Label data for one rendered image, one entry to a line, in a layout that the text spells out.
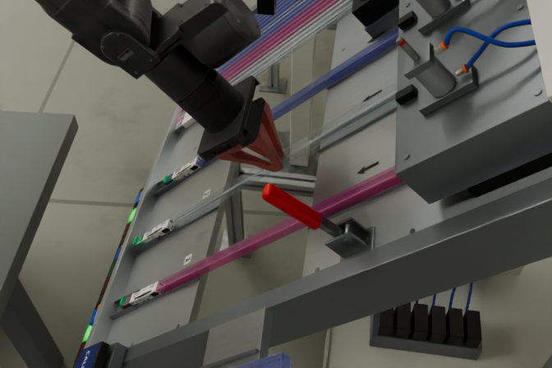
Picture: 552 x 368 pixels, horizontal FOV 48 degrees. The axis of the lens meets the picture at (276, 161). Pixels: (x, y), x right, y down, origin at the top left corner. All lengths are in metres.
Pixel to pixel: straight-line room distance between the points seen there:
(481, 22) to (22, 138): 1.02
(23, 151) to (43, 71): 1.20
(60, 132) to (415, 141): 0.96
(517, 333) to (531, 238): 0.57
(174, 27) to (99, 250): 1.31
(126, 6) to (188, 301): 0.35
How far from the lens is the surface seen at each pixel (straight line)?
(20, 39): 2.72
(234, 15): 0.64
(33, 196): 1.25
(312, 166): 2.01
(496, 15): 0.56
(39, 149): 1.34
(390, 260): 0.53
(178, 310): 0.78
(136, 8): 0.64
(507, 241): 0.51
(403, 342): 0.98
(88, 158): 2.14
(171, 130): 1.12
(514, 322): 1.07
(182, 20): 0.64
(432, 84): 0.50
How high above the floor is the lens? 1.51
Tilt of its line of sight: 48 degrees down
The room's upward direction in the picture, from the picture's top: straight up
